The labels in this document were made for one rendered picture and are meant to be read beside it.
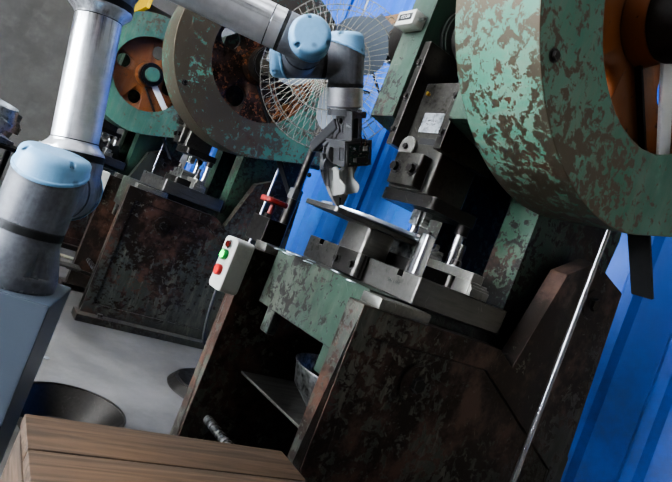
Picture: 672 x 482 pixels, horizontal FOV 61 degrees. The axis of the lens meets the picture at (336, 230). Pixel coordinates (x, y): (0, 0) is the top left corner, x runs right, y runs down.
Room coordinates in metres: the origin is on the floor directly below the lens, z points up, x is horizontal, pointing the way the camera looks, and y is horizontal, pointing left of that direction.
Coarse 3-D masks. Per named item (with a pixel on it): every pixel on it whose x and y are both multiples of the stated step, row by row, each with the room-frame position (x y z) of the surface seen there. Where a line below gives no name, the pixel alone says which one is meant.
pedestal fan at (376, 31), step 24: (336, 0) 2.13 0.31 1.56; (336, 24) 2.06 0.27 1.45; (360, 24) 2.04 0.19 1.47; (384, 24) 2.07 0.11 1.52; (384, 48) 2.09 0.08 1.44; (384, 72) 2.03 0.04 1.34; (288, 120) 2.14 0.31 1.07; (288, 192) 2.23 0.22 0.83; (288, 216) 2.21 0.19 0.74; (168, 384) 2.14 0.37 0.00
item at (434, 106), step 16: (432, 96) 1.42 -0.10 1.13; (448, 96) 1.38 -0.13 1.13; (432, 112) 1.40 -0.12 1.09; (416, 128) 1.43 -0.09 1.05; (432, 128) 1.38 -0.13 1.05; (400, 144) 1.44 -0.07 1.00; (416, 144) 1.41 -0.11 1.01; (432, 144) 1.37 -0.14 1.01; (400, 160) 1.40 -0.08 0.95; (416, 160) 1.35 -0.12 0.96; (432, 160) 1.35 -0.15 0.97; (448, 160) 1.35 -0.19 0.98; (400, 176) 1.38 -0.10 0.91; (416, 176) 1.34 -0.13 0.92; (432, 176) 1.34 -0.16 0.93; (448, 176) 1.36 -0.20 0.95; (464, 176) 1.39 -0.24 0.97; (416, 192) 1.37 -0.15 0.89; (432, 192) 1.34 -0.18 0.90; (448, 192) 1.37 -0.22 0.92; (464, 192) 1.40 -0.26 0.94
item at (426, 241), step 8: (424, 240) 1.21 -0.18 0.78; (432, 240) 1.21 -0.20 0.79; (416, 248) 1.22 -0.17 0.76; (424, 248) 1.21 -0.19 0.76; (432, 248) 1.22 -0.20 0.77; (416, 256) 1.22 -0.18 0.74; (424, 256) 1.21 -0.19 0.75; (416, 264) 1.21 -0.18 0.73; (424, 264) 1.22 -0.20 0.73; (416, 272) 1.21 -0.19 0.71
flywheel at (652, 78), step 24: (624, 0) 1.07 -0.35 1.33; (648, 0) 1.04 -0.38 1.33; (624, 24) 1.07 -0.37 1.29; (648, 24) 1.04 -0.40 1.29; (624, 48) 1.09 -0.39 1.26; (648, 48) 1.07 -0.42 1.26; (624, 72) 1.11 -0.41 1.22; (648, 72) 1.16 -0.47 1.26; (624, 96) 1.13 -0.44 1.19; (648, 96) 1.17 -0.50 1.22; (624, 120) 1.15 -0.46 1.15; (648, 120) 1.19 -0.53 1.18; (648, 144) 1.21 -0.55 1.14
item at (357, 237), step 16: (320, 208) 1.33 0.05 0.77; (336, 208) 1.22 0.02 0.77; (352, 224) 1.36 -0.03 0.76; (368, 224) 1.27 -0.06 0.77; (352, 240) 1.34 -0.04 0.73; (368, 240) 1.30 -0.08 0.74; (384, 240) 1.33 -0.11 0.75; (400, 240) 1.35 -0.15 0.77; (336, 256) 1.35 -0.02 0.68; (352, 256) 1.32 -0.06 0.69; (368, 256) 1.31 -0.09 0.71; (384, 256) 1.34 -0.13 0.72; (352, 272) 1.30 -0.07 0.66
